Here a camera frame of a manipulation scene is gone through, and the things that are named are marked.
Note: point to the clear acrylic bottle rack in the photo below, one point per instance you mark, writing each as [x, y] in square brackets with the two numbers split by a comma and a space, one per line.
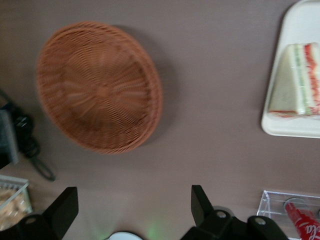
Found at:
[267, 200]

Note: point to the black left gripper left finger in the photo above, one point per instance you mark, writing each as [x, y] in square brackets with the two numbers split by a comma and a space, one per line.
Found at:
[57, 217]

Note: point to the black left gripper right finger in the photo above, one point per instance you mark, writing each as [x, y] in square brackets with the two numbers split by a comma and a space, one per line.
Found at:
[212, 222]

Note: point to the round brown wicker basket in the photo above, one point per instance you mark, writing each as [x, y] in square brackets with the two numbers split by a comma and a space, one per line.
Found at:
[100, 87]

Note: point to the triangular packaged sandwich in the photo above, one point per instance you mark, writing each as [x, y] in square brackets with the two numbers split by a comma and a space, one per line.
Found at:
[290, 90]

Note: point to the cream plastic tray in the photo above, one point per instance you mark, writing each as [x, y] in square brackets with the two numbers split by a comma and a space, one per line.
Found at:
[275, 127]

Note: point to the red cola bottle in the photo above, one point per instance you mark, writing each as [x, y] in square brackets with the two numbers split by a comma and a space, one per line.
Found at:
[302, 222]

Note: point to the rice cracker pack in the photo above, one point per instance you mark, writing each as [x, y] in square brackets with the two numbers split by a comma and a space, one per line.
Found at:
[10, 210]

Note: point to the grey box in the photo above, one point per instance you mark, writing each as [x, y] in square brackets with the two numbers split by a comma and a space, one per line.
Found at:
[7, 140]

